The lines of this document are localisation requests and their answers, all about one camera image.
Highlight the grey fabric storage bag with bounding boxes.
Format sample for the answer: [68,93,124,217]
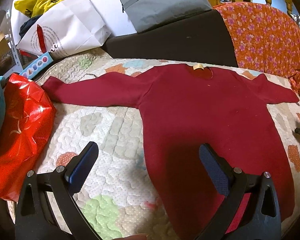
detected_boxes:
[120,0,212,33]

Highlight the light blue shapes box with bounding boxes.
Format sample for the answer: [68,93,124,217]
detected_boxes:
[19,52,53,80]

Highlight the yellow plastic bag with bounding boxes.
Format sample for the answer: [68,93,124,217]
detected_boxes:
[14,0,64,18]

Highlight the black cushion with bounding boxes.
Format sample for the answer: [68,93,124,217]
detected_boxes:
[102,9,238,67]

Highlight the orange floral fabric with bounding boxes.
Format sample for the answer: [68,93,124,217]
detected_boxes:
[214,2,300,96]

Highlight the white paper shopping bag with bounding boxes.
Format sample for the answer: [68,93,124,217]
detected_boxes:
[17,0,111,60]

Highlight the shiny red plastic bag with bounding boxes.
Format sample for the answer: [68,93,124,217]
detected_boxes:
[0,74,56,202]

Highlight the dark red baby garment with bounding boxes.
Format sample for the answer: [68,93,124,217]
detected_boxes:
[43,64,298,239]

